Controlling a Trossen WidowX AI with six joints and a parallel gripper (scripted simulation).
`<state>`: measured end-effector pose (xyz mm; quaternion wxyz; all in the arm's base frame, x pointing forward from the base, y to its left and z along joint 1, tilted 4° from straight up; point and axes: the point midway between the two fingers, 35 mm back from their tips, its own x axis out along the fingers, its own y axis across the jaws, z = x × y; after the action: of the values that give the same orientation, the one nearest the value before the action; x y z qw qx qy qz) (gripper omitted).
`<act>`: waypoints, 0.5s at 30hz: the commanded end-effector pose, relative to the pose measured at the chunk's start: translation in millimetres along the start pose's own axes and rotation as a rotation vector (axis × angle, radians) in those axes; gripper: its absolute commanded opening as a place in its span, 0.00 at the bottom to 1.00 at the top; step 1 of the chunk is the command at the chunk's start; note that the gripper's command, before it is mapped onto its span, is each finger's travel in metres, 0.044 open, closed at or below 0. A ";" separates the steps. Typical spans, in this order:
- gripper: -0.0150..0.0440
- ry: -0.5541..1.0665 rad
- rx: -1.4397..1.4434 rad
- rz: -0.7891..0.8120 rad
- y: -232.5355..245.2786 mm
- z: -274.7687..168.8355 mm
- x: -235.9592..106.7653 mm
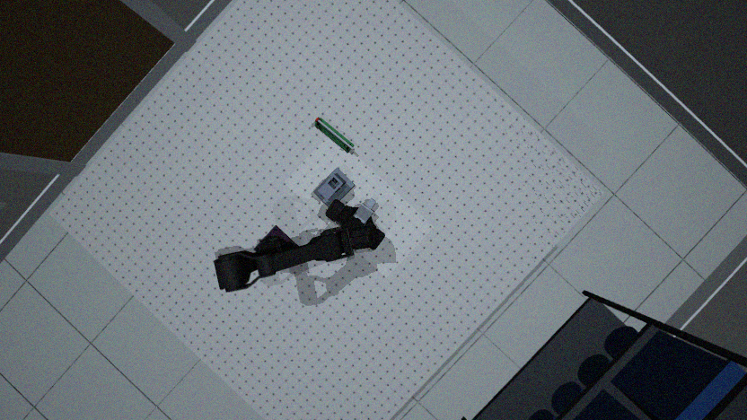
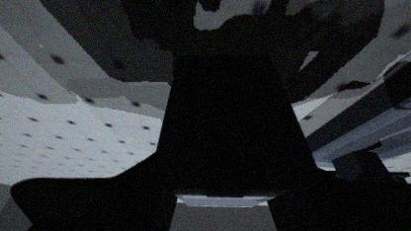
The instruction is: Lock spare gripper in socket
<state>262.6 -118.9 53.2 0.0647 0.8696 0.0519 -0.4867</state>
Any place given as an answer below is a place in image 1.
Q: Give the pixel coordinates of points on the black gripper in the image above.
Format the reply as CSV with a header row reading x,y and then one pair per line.
x,y
343,214

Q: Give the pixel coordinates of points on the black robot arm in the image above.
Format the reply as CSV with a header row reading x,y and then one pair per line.
x,y
233,270

